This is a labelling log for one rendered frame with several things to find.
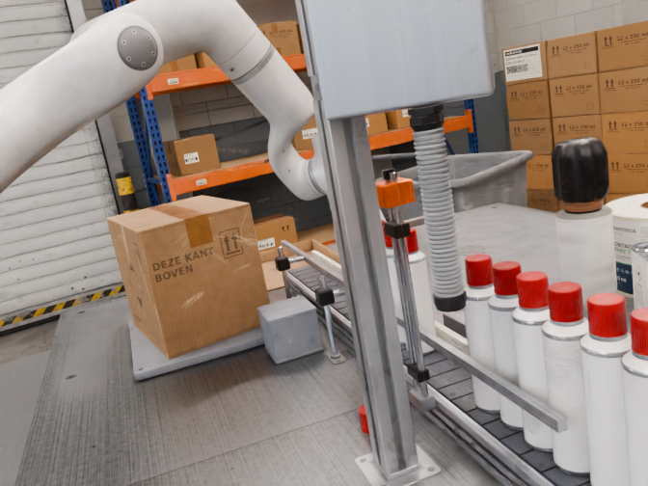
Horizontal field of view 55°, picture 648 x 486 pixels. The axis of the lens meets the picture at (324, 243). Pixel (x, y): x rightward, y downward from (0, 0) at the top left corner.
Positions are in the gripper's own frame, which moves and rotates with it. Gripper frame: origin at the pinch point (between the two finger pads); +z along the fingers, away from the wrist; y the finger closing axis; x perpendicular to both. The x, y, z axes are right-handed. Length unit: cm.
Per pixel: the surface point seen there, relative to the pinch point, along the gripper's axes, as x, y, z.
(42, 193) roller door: 370, -96, -135
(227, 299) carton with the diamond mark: 22.1, -24.7, -6.9
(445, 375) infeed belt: -21.6, -1.3, 14.7
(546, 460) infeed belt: -45, -3, 23
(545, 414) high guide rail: -51, -5, 17
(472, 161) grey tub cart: 221, 161, -60
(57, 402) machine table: 23, -61, 4
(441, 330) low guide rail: -15.1, 3.1, 8.8
